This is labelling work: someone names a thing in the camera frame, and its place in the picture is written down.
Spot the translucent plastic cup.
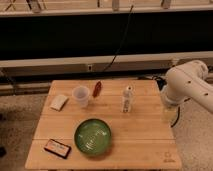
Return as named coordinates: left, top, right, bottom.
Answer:
left=72, top=86, right=90, bottom=108

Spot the black rectangular box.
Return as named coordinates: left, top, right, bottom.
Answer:
left=44, top=139, right=71, bottom=159

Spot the white wall socket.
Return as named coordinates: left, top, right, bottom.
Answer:
left=88, top=65, right=93, bottom=72

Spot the small clear plastic bottle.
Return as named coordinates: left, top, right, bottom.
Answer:
left=122, top=86, right=133, bottom=113

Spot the wooden folding table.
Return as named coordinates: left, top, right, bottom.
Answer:
left=25, top=80, right=182, bottom=170

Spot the black cable at arm base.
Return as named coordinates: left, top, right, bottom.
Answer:
left=153, top=75, right=192, bottom=128

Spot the white sponge block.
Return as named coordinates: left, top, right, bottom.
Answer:
left=50, top=94, right=68, bottom=111

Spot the black hanging cable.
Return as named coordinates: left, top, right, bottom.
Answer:
left=101, top=4, right=135, bottom=73

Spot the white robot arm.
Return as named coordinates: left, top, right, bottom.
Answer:
left=160, top=60, right=213, bottom=127

